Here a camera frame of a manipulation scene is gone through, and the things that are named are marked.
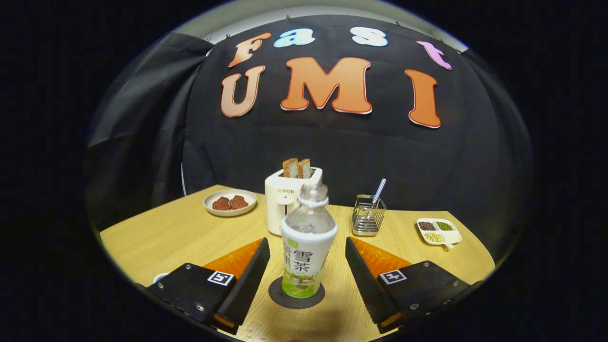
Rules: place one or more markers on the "dark round coaster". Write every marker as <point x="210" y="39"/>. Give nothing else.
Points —
<point x="275" y="294"/>

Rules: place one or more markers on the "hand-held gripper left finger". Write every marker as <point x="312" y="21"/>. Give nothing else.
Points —
<point x="247" y="285"/>

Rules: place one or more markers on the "wooden table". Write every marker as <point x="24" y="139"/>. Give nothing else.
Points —
<point x="180" y="237"/>

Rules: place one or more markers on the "white cup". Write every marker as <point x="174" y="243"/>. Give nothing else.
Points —
<point x="160" y="277"/>

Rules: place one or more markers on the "white divided dish with beans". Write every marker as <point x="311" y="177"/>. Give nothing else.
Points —
<point x="451" y="236"/>

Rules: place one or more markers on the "toast slice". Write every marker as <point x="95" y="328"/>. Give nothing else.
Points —
<point x="304" y="168"/>
<point x="290" y="168"/>

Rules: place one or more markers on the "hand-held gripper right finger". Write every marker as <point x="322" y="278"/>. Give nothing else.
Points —
<point x="368" y="285"/>

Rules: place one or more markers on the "white toaster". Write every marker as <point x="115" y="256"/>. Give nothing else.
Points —
<point x="278" y="209"/>

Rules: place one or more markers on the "red meat piece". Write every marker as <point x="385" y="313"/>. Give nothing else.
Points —
<point x="238" y="203"/>
<point x="221" y="204"/>

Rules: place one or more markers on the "white oval plate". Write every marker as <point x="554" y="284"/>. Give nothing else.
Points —
<point x="230" y="213"/>

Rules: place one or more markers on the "clear bottle with white label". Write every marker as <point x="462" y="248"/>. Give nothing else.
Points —
<point x="306" y="247"/>

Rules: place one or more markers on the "metal spoon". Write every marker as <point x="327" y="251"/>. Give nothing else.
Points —
<point x="379" y="187"/>

